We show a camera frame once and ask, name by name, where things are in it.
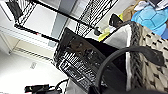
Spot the brown plush toy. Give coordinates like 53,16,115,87
121,0,142,22

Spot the black wire shelf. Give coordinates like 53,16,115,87
6,0,120,38

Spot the blue plush toy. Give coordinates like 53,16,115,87
130,5,168,40

